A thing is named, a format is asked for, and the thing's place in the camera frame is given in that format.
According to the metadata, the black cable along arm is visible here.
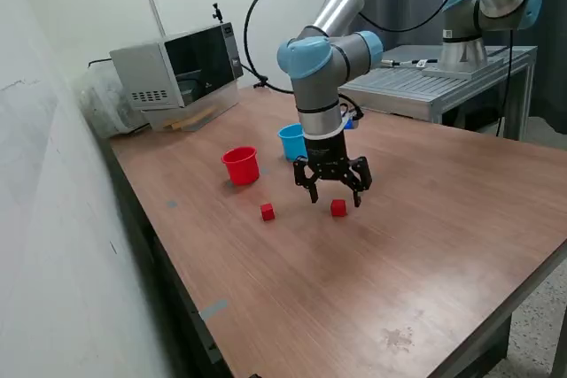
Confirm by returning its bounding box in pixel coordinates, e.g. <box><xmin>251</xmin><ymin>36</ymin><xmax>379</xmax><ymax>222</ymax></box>
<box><xmin>243</xmin><ymin>0</ymin><xmax>464</xmax><ymax>119</ymax></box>

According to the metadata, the silver microwave oven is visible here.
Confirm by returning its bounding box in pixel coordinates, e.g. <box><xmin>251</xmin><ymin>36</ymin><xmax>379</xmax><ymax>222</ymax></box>
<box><xmin>109</xmin><ymin>22</ymin><xmax>245</xmax><ymax>112</ymax></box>

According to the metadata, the black cable beside stand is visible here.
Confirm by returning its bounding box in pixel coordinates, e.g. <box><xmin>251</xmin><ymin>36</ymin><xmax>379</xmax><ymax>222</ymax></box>
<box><xmin>494</xmin><ymin>30</ymin><xmax>515</xmax><ymax>138</ymax></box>

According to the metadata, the thin white rod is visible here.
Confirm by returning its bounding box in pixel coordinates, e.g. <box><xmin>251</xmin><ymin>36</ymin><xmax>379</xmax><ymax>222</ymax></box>
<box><xmin>148</xmin><ymin>0</ymin><xmax>167</xmax><ymax>38</ymax></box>

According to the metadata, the white camera bracket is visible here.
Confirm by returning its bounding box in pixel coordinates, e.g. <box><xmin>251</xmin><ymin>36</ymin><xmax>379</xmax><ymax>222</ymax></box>
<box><xmin>303</xmin><ymin>120</ymin><xmax>351</xmax><ymax>140</ymax></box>

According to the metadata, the cable with silver plug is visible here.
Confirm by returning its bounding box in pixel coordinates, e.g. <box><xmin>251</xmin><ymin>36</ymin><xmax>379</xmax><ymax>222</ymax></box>
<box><xmin>380</xmin><ymin>58</ymin><xmax>439</xmax><ymax>69</ymax></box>

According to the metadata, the clear plastic bag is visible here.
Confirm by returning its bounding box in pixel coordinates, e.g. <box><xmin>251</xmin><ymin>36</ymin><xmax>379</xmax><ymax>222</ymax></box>
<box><xmin>73</xmin><ymin>61</ymin><xmax>150</xmax><ymax>140</ymax></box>

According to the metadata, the grey tape strip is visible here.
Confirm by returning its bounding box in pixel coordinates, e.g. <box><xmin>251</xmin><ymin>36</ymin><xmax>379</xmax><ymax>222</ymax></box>
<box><xmin>198</xmin><ymin>298</ymin><xmax>229</xmax><ymax>321</ymax></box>

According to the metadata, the aluminium profile robot stand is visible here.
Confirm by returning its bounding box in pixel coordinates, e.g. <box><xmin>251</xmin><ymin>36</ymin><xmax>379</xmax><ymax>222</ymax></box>
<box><xmin>340</xmin><ymin>44</ymin><xmax>540</xmax><ymax>143</ymax></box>

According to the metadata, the aluminium robot mounting plate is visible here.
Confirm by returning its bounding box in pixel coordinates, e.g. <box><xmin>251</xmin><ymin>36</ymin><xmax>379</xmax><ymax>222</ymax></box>
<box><xmin>422</xmin><ymin>55</ymin><xmax>505</xmax><ymax>81</ymax></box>

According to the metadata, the blue plastic cup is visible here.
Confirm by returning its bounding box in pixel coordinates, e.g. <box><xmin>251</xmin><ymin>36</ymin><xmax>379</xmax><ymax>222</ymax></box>
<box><xmin>277</xmin><ymin>124</ymin><xmax>307</xmax><ymax>162</ymax></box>

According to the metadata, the dark grey curtain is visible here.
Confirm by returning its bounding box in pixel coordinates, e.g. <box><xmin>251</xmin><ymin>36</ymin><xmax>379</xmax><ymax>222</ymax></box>
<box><xmin>343</xmin><ymin>0</ymin><xmax>567</xmax><ymax>135</ymax></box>

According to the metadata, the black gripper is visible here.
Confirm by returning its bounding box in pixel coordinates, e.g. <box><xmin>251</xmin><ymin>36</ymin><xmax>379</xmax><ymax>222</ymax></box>
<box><xmin>292</xmin><ymin>130</ymin><xmax>372</xmax><ymax>209</ymax></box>

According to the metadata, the red plastic cup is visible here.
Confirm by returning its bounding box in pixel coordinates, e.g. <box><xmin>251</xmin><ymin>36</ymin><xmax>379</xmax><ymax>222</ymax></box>
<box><xmin>221</xmin><ymin>145</ymin><xmax>260</xmax><ymax>187</ymax></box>

